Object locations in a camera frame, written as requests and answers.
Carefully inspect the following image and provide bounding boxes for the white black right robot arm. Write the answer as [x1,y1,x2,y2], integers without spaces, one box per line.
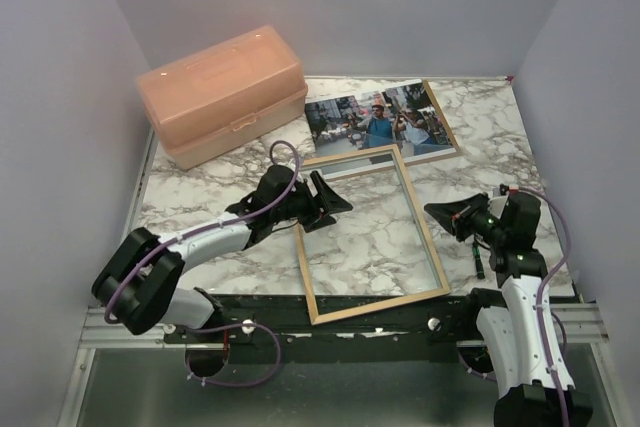
[424,185,593,426]

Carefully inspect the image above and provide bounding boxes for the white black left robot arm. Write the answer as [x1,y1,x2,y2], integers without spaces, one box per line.
[91,165,353,342]

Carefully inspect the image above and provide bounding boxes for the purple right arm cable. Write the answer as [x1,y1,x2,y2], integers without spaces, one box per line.
[462,186,574,427]

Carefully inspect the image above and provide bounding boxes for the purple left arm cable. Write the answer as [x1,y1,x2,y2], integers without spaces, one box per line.
[103,140,305,389]

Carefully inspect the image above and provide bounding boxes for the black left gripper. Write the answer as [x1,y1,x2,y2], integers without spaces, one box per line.
[271,172,351,232]

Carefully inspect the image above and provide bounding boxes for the photo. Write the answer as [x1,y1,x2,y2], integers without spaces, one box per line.
[304,79,461,176]

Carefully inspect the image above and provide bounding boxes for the green black screwdriver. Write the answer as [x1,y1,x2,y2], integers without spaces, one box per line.
[472,240,486,280]

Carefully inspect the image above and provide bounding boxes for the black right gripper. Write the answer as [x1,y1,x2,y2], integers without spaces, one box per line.
[426,192,509,246]

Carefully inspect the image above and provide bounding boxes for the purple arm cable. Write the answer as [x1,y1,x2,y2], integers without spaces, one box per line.
[103,140,305,389]
[462,186,574,427]

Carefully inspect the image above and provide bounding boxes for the aluminium front rail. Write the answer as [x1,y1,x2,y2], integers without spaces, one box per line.
[80,296,609,349]

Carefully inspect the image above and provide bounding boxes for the blue wooden picture frame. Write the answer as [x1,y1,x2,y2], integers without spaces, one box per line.
[295,145,451,326]

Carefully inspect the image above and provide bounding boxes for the pink plastic storage box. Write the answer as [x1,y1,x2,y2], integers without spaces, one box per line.
[136,26,308,170]

